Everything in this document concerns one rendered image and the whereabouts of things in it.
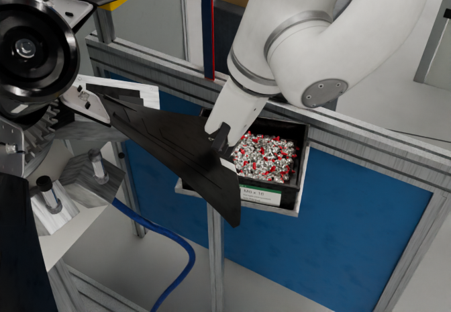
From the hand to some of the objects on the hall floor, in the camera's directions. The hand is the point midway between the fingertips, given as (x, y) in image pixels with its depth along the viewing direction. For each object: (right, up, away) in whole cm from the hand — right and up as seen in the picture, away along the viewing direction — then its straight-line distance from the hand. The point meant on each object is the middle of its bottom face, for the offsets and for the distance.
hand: (225, 143), depth 70 cm
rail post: (+43, -64, +78) cm, 110 cm away
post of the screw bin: (-2, -60, +81) cm, 101 cm away
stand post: (-36, -73, +69) cm, 107 cm away
